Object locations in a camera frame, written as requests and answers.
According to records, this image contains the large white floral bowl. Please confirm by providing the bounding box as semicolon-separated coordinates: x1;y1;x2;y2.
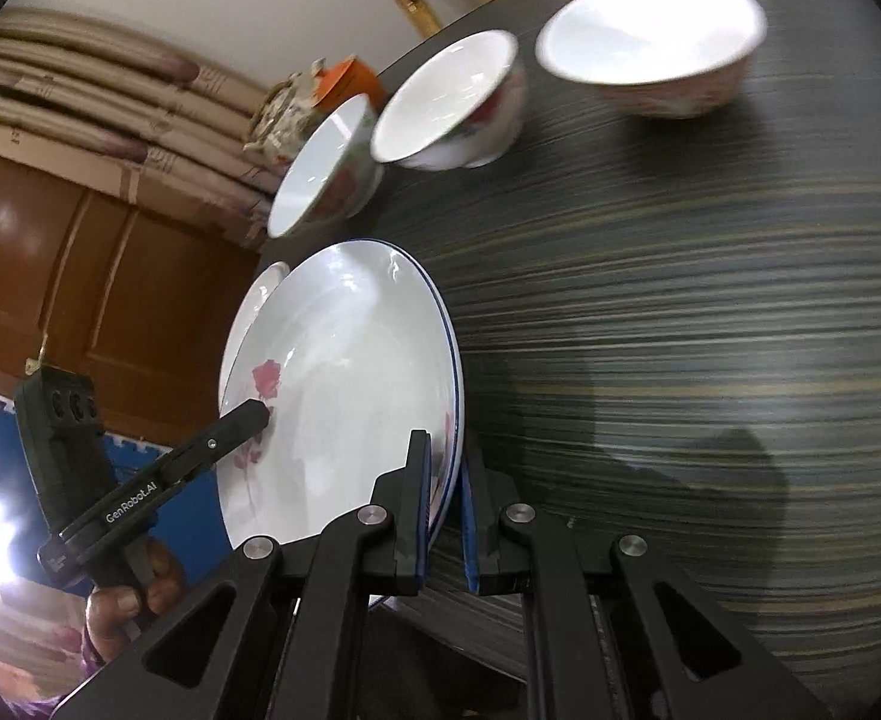
535;0;768;119

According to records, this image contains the medium white floral bowl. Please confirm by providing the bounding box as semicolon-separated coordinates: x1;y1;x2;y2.
370;30;528;170

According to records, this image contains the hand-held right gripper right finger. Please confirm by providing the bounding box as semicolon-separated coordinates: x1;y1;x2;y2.
459;454;833;720

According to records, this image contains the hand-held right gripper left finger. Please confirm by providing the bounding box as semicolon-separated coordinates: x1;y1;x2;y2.
54;429;434;720

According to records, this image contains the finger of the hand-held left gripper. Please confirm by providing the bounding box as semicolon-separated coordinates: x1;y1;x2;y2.
163;399;271;481

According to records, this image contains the blue-rimmed floral white plate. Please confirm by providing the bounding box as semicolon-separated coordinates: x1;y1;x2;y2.
217;240;466;612

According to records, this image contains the person's left hand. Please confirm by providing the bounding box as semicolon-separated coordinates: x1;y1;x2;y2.
80;536;187;665

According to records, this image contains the small white floral bowl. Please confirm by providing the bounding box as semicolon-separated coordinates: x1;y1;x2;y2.
266;93;385;239

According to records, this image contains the beige patterned curtain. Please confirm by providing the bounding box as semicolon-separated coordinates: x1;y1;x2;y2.
0;7;314;252

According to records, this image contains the orange lidded tea cup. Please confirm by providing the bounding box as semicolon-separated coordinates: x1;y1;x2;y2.
313;54;382;110

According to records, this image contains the brown wooden door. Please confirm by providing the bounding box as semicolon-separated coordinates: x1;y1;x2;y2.
0;142;262;443

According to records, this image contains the floral ceramic teapot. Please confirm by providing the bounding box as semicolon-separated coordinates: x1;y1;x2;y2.
244;60;337;170

